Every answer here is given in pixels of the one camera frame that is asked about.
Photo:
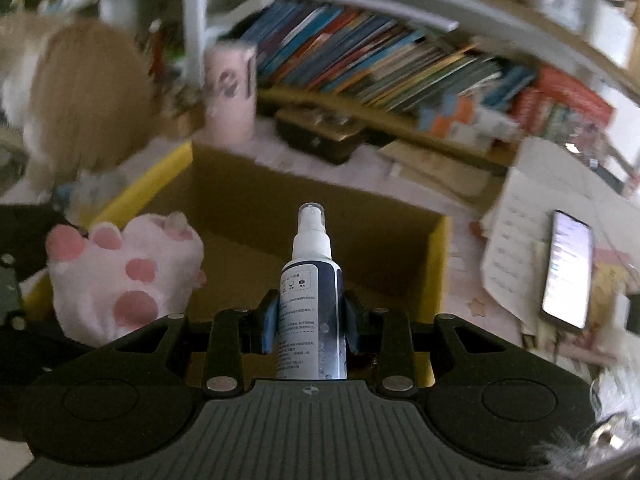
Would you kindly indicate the white dark spray bottle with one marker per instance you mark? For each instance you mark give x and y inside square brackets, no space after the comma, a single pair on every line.
[310,310]

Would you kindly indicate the orange white carton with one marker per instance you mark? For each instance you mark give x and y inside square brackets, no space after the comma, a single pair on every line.
[490,130]
[445,117]

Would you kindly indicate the white bookshelf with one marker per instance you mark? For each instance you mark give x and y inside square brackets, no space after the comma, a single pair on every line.
[192,25]

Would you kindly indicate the pink printed cup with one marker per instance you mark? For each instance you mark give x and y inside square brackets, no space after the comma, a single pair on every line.
[230,105]

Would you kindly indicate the pile of white papers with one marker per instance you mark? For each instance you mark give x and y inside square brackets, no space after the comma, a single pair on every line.
[515,240]

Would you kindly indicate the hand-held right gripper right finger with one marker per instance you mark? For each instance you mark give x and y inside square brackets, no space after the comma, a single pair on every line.
[354,325]

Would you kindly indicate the yellow cardboard box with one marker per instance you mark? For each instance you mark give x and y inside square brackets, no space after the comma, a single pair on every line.
[240,195]

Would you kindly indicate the black smartphone lit screen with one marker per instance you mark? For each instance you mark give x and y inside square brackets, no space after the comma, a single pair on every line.
[567,270]

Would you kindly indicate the fluffy orange white cat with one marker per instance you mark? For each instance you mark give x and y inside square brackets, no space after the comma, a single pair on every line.
[85,85]

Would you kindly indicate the brown cardboard sheets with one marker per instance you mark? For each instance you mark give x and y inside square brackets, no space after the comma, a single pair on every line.
[435,165]

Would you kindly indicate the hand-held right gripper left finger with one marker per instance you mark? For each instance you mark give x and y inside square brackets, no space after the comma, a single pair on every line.
[267,325]

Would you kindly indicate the black case with latch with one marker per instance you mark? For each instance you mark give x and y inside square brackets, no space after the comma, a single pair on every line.
[320,135]

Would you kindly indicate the row of books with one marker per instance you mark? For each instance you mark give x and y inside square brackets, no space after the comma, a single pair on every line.
[350,50]

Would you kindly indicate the pink plush paw toy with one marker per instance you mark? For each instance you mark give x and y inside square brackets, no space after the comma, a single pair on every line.
[125,280]

